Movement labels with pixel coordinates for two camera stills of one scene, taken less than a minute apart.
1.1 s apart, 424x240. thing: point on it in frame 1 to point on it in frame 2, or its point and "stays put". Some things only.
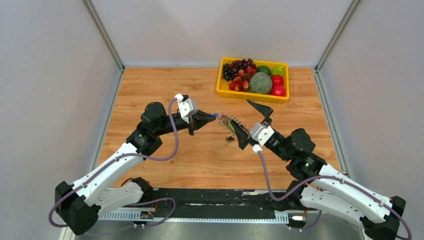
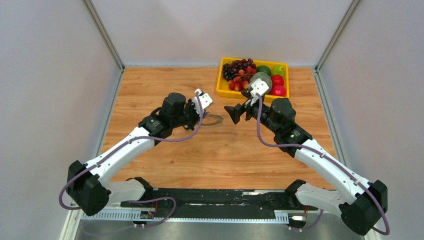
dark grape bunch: x=230 y=70 stays put
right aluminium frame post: x=336 y=36 stays put
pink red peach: x=277 y=90 stays put
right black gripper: x=241 y=135 to x=235 y=112
